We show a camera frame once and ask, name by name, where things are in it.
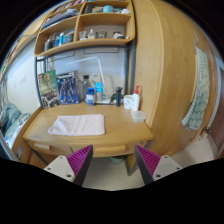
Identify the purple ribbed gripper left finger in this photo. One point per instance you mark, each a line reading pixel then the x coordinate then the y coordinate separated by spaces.
pixel 74 167

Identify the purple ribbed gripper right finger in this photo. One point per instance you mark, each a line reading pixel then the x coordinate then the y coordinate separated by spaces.
pixel 152 166

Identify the pale pink towel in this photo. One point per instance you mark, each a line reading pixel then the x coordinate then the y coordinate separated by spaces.
pixel 78 125

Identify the green checked hanging towel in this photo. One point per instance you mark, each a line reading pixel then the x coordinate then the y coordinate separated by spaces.
pixel 194 117

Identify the wooden desk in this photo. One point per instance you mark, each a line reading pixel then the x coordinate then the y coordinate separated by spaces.
pixel 121 132

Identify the clear plastic container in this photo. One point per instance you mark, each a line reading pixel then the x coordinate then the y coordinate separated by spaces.
pixel 138 116

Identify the small blue white box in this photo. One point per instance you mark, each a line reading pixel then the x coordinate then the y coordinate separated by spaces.
pixel 90 96

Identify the white desk lamp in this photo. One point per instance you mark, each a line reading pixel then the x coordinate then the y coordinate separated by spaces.
pixel 98 78

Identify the white mug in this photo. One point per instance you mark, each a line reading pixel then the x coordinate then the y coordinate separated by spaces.
pixel 128 101

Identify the bed with green bedding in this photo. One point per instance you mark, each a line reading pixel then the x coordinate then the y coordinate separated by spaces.
pixel 11 122

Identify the light blue carton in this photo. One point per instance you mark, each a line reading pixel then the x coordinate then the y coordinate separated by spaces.
pixel 98 91

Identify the blue model kit box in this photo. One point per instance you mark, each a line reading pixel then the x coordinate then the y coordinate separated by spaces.
pixel 67 88

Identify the grey bottle on desk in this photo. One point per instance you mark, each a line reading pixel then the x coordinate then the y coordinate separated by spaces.
pixel 86 84

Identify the black spray bottle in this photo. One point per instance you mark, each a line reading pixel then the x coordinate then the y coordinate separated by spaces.
pixel 118 95

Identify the green model kit box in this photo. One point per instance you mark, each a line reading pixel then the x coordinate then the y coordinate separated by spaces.
pixel 48 89

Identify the tall wooden wardrobe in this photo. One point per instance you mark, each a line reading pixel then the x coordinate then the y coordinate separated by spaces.
pixel 166 65

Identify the teal bowl on shelf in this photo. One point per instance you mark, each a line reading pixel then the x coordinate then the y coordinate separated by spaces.
pixel 108 9

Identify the wooden wall shelf unit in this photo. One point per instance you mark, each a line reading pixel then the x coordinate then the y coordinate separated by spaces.
pixel 72 26

